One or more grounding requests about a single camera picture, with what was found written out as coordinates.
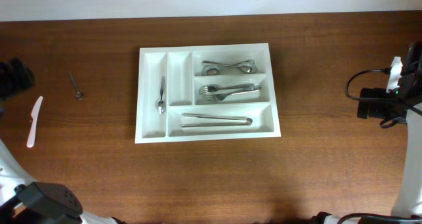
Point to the large metal spoon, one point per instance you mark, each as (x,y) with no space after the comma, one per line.
(245,67)
(211,70)

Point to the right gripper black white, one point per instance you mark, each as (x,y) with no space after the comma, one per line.
(373,111)

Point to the white plastic knife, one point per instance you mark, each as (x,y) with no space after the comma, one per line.
(34,115)

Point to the metal tweezers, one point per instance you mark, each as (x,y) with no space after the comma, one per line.
(193,120)

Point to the white plastic cutlery tray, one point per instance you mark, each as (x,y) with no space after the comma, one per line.
(186,69)

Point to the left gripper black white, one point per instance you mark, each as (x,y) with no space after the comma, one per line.
(18,81)

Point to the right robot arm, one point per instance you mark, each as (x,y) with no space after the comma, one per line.
(398,103)

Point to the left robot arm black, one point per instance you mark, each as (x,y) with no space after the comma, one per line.
(23,198)

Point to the small metal teaspoon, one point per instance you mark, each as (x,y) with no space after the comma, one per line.
(78,94)
(161,107)

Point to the metal fork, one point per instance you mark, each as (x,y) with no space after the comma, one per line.
(211,88)
(221,97)

